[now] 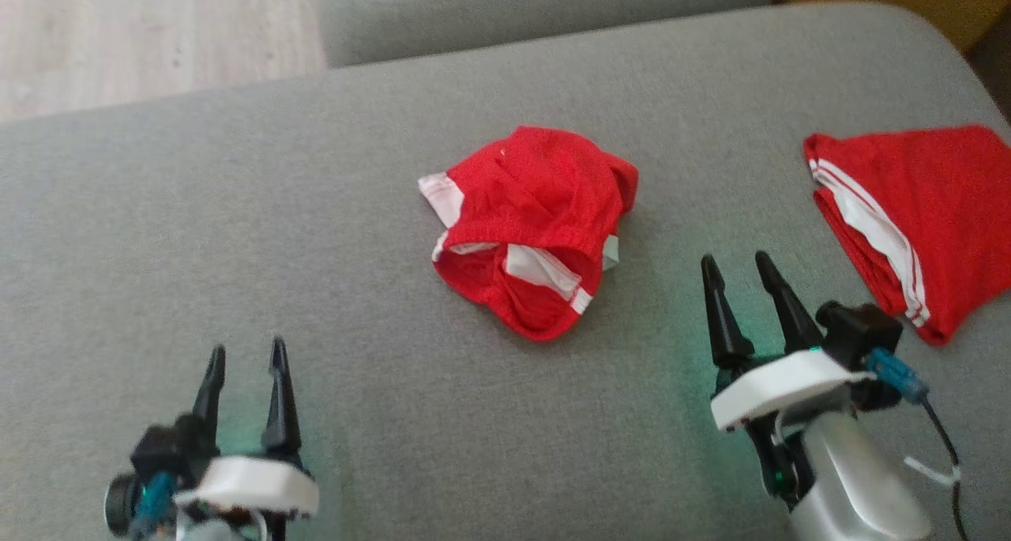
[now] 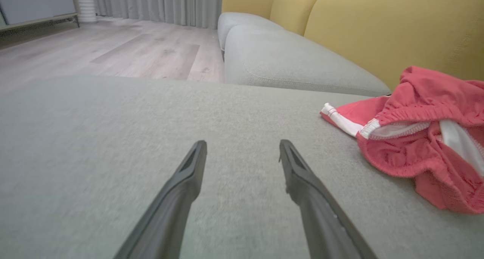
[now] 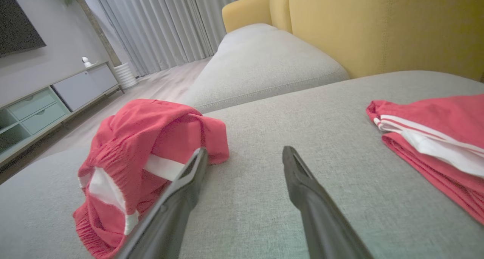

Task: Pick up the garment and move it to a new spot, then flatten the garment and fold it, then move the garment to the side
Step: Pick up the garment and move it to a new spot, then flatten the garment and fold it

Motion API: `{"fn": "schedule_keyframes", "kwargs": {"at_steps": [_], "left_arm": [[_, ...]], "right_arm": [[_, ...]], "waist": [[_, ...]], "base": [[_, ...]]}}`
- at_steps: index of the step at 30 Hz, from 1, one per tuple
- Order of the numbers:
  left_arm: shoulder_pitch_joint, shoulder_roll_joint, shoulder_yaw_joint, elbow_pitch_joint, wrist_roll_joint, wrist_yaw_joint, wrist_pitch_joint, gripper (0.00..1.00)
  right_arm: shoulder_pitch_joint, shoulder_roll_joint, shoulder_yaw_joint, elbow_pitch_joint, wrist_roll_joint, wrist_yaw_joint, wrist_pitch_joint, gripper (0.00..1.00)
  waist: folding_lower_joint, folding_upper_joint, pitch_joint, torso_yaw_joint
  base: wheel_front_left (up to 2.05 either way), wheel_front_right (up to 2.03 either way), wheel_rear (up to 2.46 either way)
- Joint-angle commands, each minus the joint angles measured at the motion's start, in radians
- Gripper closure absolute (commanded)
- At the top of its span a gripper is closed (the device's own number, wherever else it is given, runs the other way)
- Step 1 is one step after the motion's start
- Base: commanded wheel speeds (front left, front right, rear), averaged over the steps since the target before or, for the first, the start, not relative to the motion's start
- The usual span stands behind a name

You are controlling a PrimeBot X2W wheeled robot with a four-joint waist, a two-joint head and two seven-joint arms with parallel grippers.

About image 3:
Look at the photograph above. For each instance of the small white security camera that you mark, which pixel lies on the small white security camera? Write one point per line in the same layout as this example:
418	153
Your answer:
87	62

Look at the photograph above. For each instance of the white ribbed plant pot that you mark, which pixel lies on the white ribbed plant pot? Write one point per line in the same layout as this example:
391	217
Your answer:
126	77

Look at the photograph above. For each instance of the yellow sofa back cushion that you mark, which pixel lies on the yellow sofa back cushion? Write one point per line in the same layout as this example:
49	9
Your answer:
245	9
378	24

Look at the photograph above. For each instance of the long low TV cabinet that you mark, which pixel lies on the long low TV cabinet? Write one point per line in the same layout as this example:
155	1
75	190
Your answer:
11	136

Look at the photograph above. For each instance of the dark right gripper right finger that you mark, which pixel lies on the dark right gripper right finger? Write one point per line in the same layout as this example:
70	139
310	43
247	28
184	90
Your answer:
317	221

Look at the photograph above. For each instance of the pale green cabinet drawer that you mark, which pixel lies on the pale green cabinet drawer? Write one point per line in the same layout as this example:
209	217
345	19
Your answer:
32	103
45	118

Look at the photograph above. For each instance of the tall indoor plant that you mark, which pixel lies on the tall indoor plant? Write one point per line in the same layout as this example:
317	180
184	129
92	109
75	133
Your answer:
101	36

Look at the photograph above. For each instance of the red shorts with white stripes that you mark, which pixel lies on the red shorts with white stripes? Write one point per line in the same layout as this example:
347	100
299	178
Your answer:
151	130

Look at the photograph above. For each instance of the large grey sofa seat cushion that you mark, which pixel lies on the large grey sofa seat cushion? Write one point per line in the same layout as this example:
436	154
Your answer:
257	138

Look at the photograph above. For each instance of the grey pleated curtain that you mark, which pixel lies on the grey pleated curtain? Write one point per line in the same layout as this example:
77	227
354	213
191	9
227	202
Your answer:
159	24

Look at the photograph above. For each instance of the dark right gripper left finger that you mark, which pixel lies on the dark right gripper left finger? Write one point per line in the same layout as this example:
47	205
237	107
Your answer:
170	221

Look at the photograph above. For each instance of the small grey sofa seat cushion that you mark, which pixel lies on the small grey sofa seat cushion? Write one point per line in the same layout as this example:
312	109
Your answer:
264	62

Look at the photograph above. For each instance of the red and white jersey shirt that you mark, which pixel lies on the red and white jersey shirt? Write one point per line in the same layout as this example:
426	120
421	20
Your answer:
446	115

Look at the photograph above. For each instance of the grey cabinet door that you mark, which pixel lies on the grey cabinet door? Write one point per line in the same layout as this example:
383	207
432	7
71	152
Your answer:
73	90
103	77

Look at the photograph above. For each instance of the black flat television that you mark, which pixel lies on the black flat television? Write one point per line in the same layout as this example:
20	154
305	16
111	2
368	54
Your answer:
15	20

